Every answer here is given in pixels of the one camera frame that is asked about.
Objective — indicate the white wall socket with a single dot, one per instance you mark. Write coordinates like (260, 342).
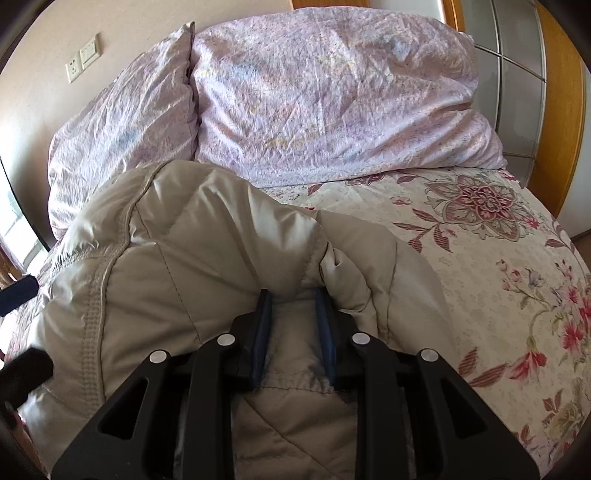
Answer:
(74, 69)

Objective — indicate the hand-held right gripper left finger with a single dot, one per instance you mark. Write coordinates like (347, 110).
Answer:
(260, 337)

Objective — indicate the cream puffer jacket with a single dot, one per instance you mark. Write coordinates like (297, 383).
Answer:
(184, 258)

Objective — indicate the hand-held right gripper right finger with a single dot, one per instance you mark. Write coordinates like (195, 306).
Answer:
(325, 337)

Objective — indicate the wooden headboard with frosted panel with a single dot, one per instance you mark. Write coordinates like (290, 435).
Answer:
(563, 115)

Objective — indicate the floral bed sheet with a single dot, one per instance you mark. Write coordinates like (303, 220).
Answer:
(485, 277)

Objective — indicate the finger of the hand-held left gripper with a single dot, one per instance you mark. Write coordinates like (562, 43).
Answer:
(16, 295)
(27, 371)

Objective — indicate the lilac crinkled pillow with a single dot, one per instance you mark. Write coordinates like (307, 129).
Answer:
(124, 124)
(332, 92)

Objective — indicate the white wall switch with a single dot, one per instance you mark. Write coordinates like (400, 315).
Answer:
(90, 48)

